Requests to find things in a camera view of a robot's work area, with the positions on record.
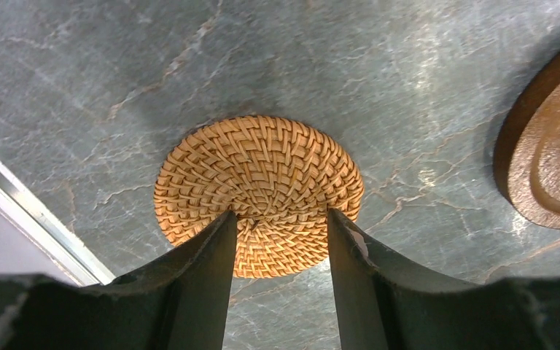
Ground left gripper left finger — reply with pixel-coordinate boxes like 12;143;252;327
0;211;237;349

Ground woven rattan coaster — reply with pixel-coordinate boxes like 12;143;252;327
153;115;365;279

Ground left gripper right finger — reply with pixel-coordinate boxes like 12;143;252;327
327;209;560;349

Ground wooden coaster one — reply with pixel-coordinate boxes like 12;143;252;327
493;52;560;230

